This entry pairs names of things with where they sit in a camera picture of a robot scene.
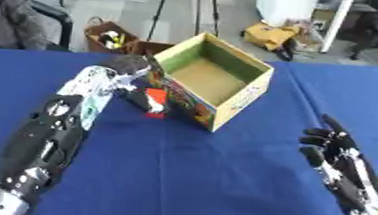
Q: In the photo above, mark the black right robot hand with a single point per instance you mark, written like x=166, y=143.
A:
x=339, y=162

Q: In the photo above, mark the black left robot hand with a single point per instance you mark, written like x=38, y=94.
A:
x=128, y=73

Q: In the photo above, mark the red block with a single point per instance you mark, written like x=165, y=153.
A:
x=155, y=97

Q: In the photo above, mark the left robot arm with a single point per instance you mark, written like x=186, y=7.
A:
x=42, y=137

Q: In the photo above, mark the tan cardboard box green inside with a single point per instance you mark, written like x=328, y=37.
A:
x=213, y=78

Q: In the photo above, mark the brown basket with items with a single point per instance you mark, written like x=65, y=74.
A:
x=109, y=39

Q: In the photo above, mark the black tripod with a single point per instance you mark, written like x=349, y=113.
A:
x=186, y=5

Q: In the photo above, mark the yellow bag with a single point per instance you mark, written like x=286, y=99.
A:
x=270, y=36

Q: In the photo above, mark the white cabinet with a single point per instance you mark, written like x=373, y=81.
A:
x=285, y=5

